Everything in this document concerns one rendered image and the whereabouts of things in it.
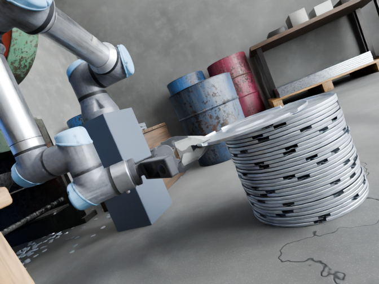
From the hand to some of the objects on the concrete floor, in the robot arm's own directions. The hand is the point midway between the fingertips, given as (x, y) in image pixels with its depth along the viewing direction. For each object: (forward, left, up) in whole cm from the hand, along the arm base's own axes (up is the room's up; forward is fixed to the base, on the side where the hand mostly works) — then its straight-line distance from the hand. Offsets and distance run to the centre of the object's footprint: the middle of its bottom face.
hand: (206, 142), depth 64 cm
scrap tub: (+31, -98, -24) cm, 106 cm away
